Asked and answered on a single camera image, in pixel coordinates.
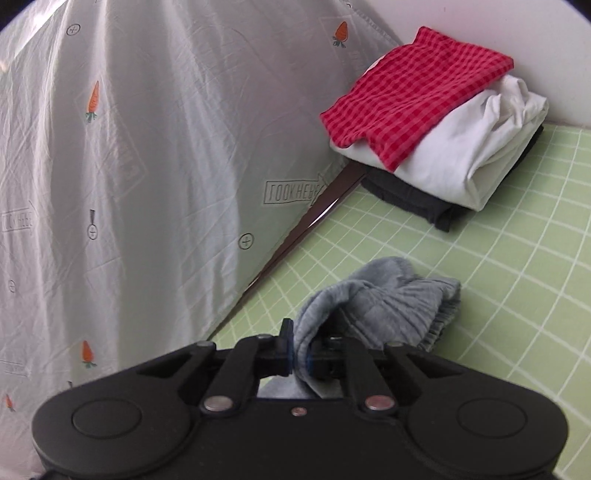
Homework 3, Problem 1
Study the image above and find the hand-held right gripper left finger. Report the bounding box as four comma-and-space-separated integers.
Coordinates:
134, 318, 296, 414

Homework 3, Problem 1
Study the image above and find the red checked cloth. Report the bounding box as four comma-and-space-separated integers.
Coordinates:
320, 26, 515, 172

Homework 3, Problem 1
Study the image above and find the green grid mat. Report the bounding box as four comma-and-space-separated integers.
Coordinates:
210, 122, 591, 480

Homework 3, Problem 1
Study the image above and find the grey carrot print sheet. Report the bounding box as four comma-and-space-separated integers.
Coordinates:
0, 0, 402, 480

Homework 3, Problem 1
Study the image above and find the grey ribbed garment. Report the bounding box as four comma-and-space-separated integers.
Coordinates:
259, 256, 462, 400

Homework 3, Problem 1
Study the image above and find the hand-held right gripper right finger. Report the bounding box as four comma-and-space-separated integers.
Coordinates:
305, 336, 462, 414

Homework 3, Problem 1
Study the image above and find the dark grey folded garment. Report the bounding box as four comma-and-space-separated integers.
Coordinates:
360, 122, 546, 232

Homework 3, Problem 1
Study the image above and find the white folded garment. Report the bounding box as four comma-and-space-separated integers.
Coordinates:
330, 74, 550, 213

